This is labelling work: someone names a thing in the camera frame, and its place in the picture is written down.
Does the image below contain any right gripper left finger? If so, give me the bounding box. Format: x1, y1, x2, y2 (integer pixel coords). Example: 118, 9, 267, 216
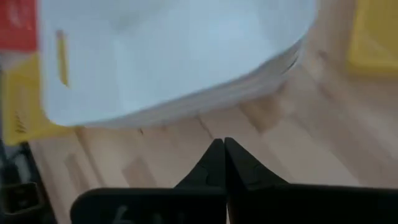
70, 138, 228, 224

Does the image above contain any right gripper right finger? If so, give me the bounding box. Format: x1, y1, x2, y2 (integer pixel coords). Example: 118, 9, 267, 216
224, 136, 398, 224

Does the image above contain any white plastic basket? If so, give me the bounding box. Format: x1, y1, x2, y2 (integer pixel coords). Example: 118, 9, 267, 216
39, 0, 318, 127
74, 40, 304, 129

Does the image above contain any yellow slotted plastic basket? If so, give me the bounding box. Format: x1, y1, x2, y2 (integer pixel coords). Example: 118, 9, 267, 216
1, 52, 76, 146
347, 0, 398, 74

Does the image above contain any orange slotted plastic basket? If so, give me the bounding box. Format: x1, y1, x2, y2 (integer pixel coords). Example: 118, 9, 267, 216
0, 0, 39, 53

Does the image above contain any black mount fixture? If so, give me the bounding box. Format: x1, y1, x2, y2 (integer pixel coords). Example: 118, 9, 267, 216
0, 139, 57, 224

